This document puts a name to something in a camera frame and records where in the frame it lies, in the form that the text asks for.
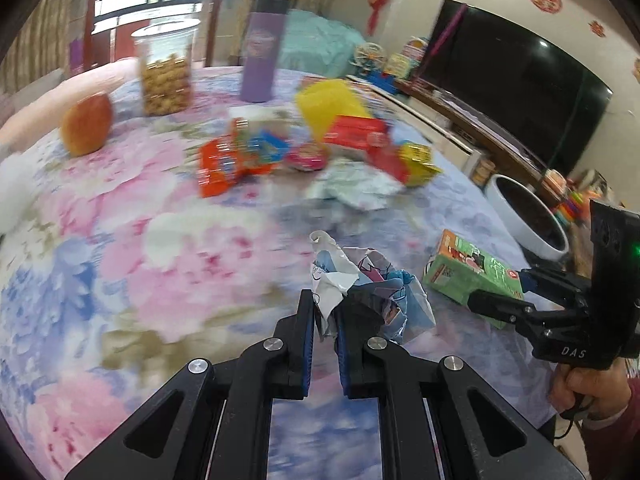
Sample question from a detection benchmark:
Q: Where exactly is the beige curtain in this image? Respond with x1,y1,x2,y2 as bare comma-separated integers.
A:
0,0,96,106

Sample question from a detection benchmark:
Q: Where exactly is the pink candy packet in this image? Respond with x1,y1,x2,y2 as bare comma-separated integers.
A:
286,141,329,172

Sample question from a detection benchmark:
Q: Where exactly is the wooden television cabinet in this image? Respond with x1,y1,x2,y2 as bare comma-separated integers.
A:
400,79,568,197

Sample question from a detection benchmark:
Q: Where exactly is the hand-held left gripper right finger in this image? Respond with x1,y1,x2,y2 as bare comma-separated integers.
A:
336,295,586,480

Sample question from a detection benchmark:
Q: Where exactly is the purple tumbler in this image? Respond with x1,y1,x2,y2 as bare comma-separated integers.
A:
240,0,290,103

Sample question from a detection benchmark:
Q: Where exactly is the pink striped stick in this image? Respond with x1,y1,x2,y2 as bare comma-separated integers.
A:
424,4,469,75

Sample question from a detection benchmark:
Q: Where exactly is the clear popcorn jar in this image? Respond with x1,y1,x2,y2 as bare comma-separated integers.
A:
131,19,201,117

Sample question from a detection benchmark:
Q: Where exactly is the teal bedcover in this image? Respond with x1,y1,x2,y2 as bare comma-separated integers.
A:
279,8,367,69

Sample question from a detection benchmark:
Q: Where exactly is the floral tablecloth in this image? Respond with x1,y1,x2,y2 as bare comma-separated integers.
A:
0,65,561,480

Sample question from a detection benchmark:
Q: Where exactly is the blue colourful snack packet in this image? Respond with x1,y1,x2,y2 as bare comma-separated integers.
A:
232,119,292,176

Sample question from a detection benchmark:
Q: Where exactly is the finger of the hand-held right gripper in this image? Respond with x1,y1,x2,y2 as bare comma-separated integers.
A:
467,287,540,330
517,267,591,306

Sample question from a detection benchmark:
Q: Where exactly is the silvery crumpled wrapper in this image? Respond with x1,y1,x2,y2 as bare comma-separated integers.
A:
305,157,402,211

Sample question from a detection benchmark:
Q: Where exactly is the person's right forearm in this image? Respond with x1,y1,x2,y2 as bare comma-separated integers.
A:
579,377,640,480

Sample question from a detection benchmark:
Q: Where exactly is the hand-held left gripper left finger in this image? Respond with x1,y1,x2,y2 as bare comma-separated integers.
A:
65,289,316,480

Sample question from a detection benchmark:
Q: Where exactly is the red snack packet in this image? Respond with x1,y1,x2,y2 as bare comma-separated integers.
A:
322,115,391,153
369,144,412,186

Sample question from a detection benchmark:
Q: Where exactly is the green drink carton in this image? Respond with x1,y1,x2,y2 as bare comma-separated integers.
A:
422,229,526,331

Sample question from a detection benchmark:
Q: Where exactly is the person's right hand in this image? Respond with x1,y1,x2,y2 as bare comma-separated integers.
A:
550,359,632,421

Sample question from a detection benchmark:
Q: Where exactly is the cartoon print wrapper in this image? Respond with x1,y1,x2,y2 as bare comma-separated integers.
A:
309,230,436,346

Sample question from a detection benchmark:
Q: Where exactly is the colourful toy house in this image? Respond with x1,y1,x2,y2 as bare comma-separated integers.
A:
384,37,431,81

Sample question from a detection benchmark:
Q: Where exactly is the colourful stacking rings toy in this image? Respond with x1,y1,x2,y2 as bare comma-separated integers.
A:
554,194,592,227

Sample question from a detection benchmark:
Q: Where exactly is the yellow green small box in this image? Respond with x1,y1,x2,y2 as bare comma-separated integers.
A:
397,141,444,188

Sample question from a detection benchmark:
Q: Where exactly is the white round pot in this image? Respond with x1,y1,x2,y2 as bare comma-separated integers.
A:
486,174,571,262

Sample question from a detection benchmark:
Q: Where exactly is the black television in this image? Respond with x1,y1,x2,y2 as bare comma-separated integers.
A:
415,0,613,176

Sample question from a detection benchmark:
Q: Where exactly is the red yellow apple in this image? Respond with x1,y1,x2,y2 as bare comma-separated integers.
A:
60,92,114,157

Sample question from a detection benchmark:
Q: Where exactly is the toy ferris wheel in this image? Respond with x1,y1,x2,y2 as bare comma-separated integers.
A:
352,42,386,77

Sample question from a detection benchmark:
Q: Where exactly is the orange red snack wrapper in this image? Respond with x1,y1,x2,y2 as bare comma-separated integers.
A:
197,136,251,199

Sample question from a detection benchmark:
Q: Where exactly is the yellow sponge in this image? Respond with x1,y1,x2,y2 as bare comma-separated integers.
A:
295,80,373,142

